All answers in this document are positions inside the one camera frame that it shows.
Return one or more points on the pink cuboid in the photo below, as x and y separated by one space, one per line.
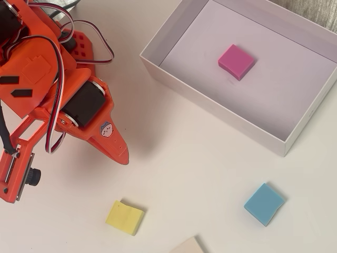
235 60

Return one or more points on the orange gripper finger with sticker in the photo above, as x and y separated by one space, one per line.
116 145

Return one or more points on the orange gripper body black servo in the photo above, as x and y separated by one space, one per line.
83 105

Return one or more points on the beige woven curtain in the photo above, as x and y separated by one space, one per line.
310 10

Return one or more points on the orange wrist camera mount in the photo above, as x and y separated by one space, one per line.
15 174

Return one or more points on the cream cuboid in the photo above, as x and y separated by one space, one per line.
188 246

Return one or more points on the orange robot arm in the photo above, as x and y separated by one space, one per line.
29 58

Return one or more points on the yellow cuboid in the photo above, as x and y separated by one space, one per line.
124 217

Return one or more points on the blue cuboid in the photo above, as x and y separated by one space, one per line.
264 203

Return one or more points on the white open box bin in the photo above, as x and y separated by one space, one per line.
276 105

